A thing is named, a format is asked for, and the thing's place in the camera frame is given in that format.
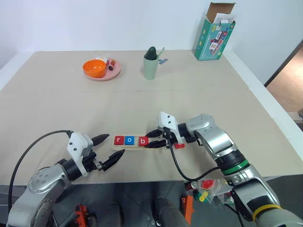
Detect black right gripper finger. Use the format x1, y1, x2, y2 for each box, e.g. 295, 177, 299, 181
145, 129, 164, 138
145, 140, 168, 149

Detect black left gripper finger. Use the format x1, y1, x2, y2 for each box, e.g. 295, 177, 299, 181
101, 149, 126, 172
91, 134, 110, 146

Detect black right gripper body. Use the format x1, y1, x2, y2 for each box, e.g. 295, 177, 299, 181
162, 127, 176, 149

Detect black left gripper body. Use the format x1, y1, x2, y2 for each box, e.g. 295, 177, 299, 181
82, 149, 106, 174

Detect red letter b block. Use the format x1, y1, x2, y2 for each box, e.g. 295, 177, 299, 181
137, 136, 150, 147

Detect long wooden letter tray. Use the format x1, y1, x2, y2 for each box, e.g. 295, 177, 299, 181
111, 135, 188, 152

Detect orange and black tool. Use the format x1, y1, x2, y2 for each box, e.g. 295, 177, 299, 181
73, 204, 97, 227

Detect pale green cup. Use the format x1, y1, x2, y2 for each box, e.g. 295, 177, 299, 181
143, 56, 159, 80

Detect clear bag of coloured toys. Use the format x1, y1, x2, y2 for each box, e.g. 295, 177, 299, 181
185, 177, 235, 210

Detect pink plastic plate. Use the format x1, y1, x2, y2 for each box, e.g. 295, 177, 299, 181
83, 58, 123, 81

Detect dark rounded shape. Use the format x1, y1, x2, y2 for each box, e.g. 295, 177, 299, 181
153, 196, 187, 227

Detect orange plastic bowl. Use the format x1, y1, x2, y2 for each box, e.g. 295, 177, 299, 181
82, 59, 107, 79

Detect dark green toy vegetable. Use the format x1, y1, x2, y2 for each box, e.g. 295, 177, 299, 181
144, 46, 158, 61

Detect teal cardboard toy box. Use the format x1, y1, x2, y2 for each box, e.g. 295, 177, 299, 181
194, 2, 237, 61

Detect white cards in box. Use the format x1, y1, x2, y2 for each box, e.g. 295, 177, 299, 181
213, 13, 237, 25

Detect brown wooden door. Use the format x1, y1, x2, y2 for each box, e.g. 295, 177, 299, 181
263, 39, 303, 114

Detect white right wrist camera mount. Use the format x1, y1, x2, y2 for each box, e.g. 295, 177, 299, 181
157, 111, 185, 144

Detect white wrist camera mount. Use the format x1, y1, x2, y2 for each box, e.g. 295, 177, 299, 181
66, 132, 94, 177
157, 111, 185, 144

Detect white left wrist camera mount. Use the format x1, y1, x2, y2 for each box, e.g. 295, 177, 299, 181
66, 132, 94, 177

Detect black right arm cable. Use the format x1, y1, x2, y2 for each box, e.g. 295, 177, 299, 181
167, 139, 222, 182

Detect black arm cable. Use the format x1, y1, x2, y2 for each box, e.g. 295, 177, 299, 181
8, 130, 72, 213
167, 139, 222, 182

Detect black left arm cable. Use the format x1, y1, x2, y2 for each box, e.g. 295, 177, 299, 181
8, 130, 72, 213

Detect orange plastic bracket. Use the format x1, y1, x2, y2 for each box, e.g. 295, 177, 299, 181
181, 194, 195, 225

